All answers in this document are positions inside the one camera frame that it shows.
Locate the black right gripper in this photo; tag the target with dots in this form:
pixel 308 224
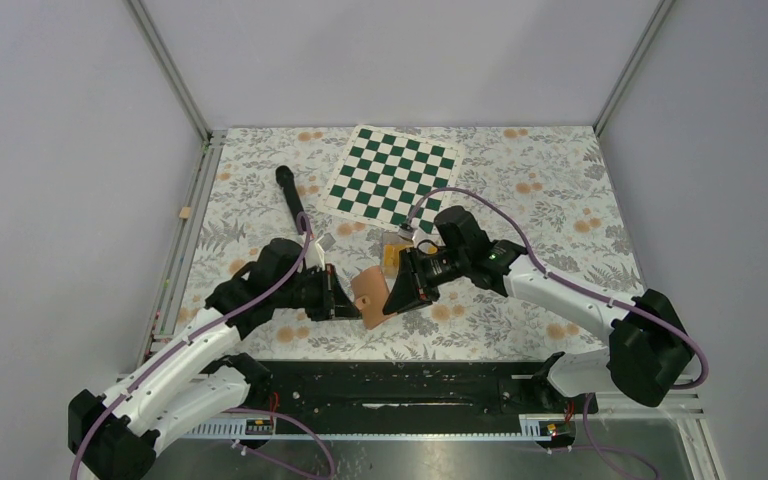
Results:
pixel 412 288

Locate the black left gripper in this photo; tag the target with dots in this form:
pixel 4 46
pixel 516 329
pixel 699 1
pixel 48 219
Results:
pixel 335 302

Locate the tan leather card holder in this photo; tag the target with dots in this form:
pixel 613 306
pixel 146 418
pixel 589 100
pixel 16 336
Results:
pixel 371 292

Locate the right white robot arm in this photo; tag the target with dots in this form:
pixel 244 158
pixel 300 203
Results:
pixel 644 354

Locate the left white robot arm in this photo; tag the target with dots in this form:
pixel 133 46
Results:
pixel 119 434

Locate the yellow credit cards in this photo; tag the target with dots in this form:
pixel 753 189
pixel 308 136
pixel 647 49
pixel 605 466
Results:
pixel 391 258

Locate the clear acrylic card box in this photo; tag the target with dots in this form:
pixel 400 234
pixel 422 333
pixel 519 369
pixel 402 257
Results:
pixel 391 237

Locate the green white checkerboard mat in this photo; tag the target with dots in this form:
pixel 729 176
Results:
pixel 382 174

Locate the black marker orange cap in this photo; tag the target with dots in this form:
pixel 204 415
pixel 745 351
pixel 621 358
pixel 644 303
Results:
pixel 286 181

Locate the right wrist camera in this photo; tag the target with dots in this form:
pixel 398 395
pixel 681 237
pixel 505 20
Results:
pixel 406 232

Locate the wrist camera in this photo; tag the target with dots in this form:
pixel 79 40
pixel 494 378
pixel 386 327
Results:
pixel 406 232
pixel 321 248

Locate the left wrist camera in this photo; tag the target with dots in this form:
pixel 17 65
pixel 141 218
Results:
pixel 321 248

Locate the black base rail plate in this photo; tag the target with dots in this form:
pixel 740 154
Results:
pixel 389 397

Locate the aluminium frame post left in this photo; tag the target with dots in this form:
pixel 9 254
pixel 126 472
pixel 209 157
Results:
pixel 155 43

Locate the aluminium frame post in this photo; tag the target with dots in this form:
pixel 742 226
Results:
pixel 155 43
pixel 633 63

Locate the aluminium frame post right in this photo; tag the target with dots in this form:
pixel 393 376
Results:
pixel 633 63

